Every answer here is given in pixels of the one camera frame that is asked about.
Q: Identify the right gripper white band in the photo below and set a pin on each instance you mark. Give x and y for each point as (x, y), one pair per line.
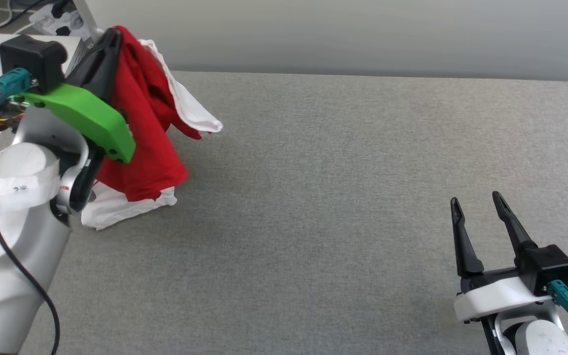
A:
(501, 296)

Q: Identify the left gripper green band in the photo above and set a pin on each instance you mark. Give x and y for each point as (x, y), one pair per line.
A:
(87, 116)

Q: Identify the red white basketball jersey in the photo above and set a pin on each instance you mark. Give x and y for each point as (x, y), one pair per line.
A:
(141, 98)

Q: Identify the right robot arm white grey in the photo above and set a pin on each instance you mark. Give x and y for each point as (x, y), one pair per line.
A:
(540, 340)

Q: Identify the white power strip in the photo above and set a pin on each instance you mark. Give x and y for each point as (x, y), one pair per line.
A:
(67, 22)

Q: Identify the white paper tape label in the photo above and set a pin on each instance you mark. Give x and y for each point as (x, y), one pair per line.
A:
(17, 190)

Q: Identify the pale grey back panel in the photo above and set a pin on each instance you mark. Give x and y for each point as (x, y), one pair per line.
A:
(363, 34)

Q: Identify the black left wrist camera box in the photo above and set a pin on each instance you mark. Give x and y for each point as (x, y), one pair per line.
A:
(32, 56)

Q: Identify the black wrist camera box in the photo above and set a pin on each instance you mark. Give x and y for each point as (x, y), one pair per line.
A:
(32, 56)
(548, 264)

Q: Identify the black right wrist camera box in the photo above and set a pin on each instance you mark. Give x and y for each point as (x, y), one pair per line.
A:
(548, 264)

